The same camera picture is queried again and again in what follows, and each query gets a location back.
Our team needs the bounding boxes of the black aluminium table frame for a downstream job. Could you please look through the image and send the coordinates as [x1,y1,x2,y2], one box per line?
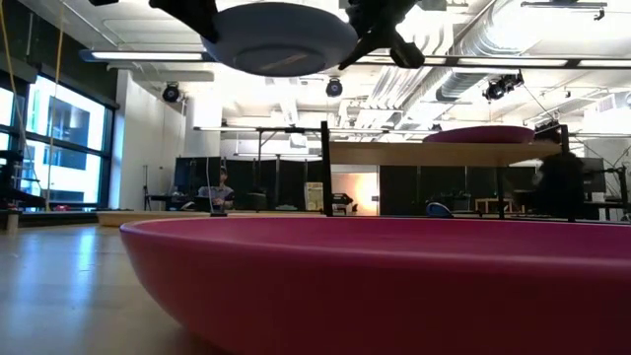
[0,210,631,229]

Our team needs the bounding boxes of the large window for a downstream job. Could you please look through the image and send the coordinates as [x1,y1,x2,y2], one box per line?
[0,73,117,211]

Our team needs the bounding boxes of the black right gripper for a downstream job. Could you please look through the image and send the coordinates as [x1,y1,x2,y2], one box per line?
[338,0,426,71]

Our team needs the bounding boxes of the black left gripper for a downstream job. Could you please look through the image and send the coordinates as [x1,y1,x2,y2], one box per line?
[149,0,221,44]

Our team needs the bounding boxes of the black overhead rail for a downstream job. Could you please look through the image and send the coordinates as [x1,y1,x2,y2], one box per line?
[521,0,608,21]

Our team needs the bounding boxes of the dark desktop monitor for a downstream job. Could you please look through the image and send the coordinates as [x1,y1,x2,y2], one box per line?
[581,157,607,194]

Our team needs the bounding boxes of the grey plate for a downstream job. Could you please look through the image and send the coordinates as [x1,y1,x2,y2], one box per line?
[96,210,213,228]

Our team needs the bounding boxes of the yellow hanging cord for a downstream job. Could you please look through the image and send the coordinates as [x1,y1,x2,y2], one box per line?
[0,0,31,164]

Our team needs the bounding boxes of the long overhead light bar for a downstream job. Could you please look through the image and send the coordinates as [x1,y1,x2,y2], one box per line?
[78,47,631,70]

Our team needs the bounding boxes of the blue round object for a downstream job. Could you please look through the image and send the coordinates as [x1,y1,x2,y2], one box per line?
[426,201,455,219]

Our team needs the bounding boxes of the blue plate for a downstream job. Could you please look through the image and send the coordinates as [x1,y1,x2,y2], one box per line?
[202,2,360,79]

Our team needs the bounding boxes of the person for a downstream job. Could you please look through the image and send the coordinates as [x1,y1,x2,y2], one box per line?
[196,166,236,211]
[534,151,586,218]

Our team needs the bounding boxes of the black rack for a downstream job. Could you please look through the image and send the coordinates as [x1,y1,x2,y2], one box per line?
[0,150,48,211]

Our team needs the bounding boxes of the wooden shelf with black legs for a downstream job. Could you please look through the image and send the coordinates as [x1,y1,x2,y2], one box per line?
[319,120,573,222]

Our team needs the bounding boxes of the small wooden bench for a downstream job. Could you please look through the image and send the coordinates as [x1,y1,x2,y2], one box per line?
[474,197,526,214]

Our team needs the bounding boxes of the black partition wall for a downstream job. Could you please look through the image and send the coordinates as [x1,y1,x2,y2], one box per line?
[174,156,326,212]
[379,165,538,217]

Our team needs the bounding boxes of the magenta plate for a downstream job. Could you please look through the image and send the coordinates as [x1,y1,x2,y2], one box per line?
[119,216,631,355]

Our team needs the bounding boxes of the yellow poster sign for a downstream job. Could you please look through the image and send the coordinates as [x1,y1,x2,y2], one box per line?
[304,181,324,212]

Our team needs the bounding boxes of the black spotlight cluster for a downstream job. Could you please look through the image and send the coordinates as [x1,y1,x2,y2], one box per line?
[482,71,526,103]

